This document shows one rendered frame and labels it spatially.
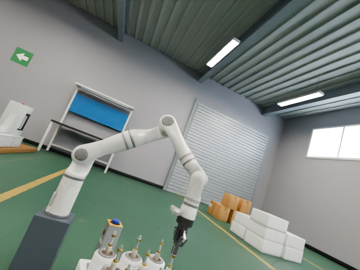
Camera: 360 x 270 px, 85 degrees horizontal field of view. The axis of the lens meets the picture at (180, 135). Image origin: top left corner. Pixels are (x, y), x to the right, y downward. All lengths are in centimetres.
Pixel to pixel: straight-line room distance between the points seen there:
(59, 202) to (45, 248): 18
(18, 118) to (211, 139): 495
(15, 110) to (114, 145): 353
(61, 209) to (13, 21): 659
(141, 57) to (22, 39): 307
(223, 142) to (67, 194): 607
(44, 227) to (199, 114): 582
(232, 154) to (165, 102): 287
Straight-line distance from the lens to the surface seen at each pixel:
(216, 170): 667
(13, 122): 437
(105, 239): 112
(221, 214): 469
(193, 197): 88
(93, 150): 97
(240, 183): 719
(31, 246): 108
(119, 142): 96
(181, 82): 663
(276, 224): 358
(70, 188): 102
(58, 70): 651
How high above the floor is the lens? 67
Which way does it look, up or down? 10 degrees up
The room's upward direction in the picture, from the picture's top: 21 degrees clockwise
